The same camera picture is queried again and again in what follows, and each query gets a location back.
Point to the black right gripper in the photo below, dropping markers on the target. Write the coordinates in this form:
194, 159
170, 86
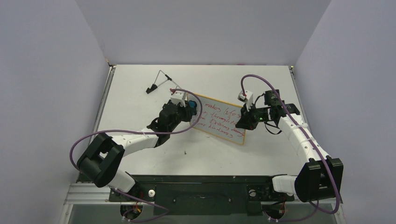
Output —
247, 116

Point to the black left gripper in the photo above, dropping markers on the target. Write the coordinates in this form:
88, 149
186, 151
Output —
187, 110

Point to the blue whiteboard eraser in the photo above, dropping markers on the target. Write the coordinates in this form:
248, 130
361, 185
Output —
192, 107

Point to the yellow framed whiteboard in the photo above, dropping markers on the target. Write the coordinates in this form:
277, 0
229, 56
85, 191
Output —
219, 118

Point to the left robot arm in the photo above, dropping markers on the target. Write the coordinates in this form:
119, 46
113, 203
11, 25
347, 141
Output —
101, 160

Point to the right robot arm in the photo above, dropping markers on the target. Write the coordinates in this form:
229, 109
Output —
320, 176

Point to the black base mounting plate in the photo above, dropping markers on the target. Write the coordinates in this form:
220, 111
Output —
208, 195

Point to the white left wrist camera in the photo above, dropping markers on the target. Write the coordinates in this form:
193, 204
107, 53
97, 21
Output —
178, 98

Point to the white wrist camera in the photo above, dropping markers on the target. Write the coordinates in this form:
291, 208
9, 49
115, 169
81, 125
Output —
247, 98
178, 98

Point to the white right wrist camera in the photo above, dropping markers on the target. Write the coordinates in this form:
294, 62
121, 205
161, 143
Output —
247, 98

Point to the black wire easel stand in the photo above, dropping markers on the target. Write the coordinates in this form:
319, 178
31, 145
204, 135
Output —
160, 79

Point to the aluminium extrusion rail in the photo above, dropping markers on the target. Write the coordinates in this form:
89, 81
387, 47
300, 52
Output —
89, 194

